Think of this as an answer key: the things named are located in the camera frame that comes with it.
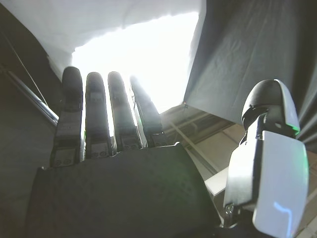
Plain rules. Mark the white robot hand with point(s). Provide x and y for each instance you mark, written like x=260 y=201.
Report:
x=119 y=193

